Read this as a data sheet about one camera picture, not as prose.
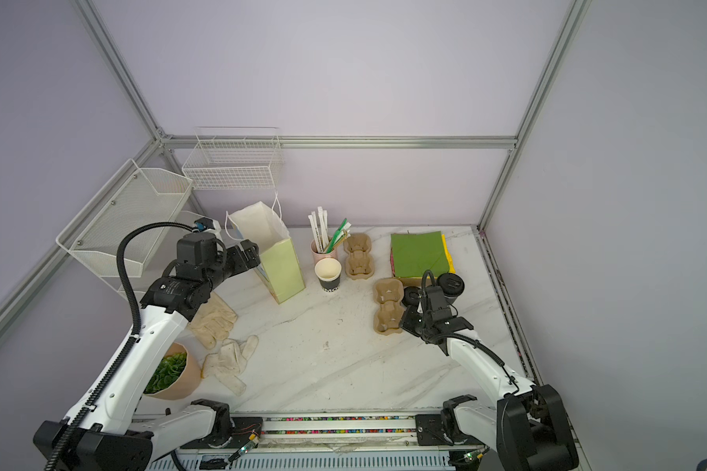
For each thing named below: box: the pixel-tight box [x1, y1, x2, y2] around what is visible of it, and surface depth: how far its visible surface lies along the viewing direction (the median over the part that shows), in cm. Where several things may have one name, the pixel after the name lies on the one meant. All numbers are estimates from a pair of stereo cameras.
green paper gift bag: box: [227, 192, 306, 305], surface depth 92 cm
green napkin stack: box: [390, 230, 450, 278], surface depth 109 cm
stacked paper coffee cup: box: [314, 257, 343, 293], surface depth 100 cm
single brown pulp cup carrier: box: [373, 277, 405, 336], surface depth 95 cm
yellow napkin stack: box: [440, 233, 457, 274], surface depth 108 cm
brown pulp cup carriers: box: [343, 232, 376, 281], surface depth 107 cm
